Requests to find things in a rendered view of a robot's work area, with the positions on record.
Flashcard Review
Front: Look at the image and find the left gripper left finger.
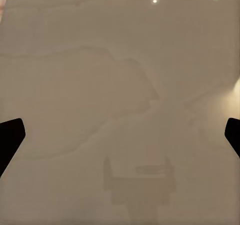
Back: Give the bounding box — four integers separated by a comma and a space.
0, 118, 26, 177

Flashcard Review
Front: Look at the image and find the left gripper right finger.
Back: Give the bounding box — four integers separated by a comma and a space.
224, 118, 240, 157

